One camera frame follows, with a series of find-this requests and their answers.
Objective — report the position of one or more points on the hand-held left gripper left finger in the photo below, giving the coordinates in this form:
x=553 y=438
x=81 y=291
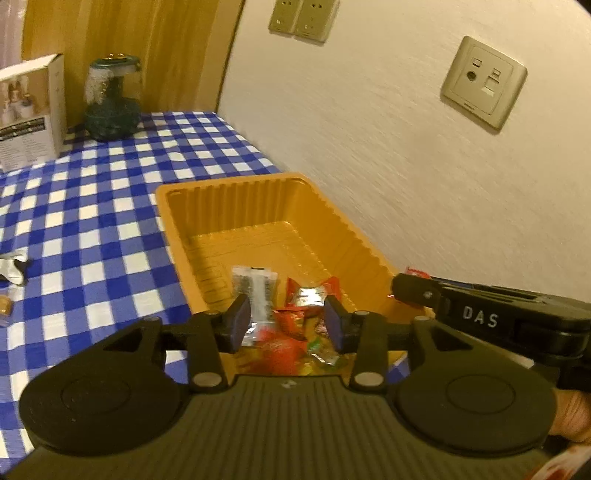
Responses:
x=241 y=321

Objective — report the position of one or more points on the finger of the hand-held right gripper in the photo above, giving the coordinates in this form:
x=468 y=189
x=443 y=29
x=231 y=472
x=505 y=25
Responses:
x=413 y=290
x=489 y=291

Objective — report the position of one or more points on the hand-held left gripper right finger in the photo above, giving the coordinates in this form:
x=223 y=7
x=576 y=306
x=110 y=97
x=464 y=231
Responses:
x=333 y=323

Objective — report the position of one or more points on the clear nut bar packet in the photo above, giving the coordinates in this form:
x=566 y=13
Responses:
x=258 y=290

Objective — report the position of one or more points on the orange plastic tray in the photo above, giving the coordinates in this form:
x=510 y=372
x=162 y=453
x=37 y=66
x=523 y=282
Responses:
x=240 y=207

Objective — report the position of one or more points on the person's right hand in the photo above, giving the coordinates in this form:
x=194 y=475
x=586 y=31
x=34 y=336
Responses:
x=572 y=413

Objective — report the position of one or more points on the red white printed material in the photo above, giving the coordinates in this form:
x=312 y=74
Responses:
x=568 y=464

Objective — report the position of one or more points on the blue white checkered tablecloth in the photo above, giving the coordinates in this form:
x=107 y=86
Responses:
x=92 y=207

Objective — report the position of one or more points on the white green snack packet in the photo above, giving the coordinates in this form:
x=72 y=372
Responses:
x=13 y=270

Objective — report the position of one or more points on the small brown candy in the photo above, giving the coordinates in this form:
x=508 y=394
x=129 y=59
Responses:
x=3 y=308

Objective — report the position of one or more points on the green glass jar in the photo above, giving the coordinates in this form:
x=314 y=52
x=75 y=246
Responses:
x=112 y=101

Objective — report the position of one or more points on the white printed carton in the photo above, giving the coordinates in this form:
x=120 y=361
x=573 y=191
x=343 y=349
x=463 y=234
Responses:
x=27 y=115

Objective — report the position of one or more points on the beige data wall socket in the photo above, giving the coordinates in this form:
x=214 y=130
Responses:
x=482 y=83

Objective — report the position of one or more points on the beige power wall socket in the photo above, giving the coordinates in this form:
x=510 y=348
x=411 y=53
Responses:
x=282 y=16
x=318 y=21

